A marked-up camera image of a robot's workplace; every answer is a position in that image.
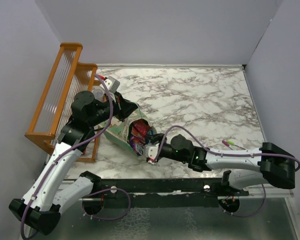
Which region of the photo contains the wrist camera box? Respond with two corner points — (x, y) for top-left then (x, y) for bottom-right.
(144, 143), (160, 165)
(100, 76), (120, 94)

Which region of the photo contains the green illustrated paper bag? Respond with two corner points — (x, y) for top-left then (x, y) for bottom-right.
(103, 108), (157, 157)

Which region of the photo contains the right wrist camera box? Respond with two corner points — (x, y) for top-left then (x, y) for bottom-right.
(144, 143), (160, 165)

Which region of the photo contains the purple snack packet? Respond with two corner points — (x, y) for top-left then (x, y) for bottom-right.
(129, 136), (146, 156)

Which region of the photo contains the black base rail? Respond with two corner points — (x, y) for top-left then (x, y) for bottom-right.
(82, 178), (248, 215)

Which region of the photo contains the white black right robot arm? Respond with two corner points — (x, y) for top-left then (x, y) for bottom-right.
(143, 133), (296, 196)

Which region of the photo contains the wooden acrylic display rack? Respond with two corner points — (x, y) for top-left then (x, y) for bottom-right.
(25, 42), (100, 156)

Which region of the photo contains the green capped marker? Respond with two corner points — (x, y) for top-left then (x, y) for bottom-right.
(225, 140), (247, 150)

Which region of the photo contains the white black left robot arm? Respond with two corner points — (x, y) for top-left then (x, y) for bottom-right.
(8, 90), (138, 240)

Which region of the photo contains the red snack packet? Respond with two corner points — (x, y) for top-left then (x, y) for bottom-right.
(131, 119), (151, 137)

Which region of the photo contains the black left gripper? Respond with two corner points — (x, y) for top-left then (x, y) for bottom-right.
(88, 90), (140, 128)

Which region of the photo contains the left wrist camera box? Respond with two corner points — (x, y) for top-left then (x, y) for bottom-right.
(100, 76), (120, 94)

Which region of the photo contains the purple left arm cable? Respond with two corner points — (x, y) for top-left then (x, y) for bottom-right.
(20, 73), (131, 240)

